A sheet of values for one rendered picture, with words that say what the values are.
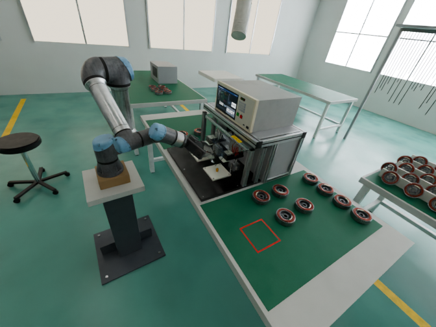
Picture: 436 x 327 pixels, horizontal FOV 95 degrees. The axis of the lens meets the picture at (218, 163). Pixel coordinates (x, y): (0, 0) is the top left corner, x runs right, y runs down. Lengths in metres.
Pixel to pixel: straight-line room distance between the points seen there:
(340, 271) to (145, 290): 1.29
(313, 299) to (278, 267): 0.17
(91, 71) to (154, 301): 1.48
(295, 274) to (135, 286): 1.18
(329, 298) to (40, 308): 1.74
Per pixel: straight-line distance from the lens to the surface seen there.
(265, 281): 1.04
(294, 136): 1.40
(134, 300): 1.80
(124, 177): 1.38
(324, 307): 1.10
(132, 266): 1.89
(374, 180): 2.07
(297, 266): 1.13
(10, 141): 2.65
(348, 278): 1.23
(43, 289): 2.06
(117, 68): 1.18
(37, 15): 5.70
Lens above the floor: 1.64
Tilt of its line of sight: 35 degrees down
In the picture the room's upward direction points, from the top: 8 degrees clockwise
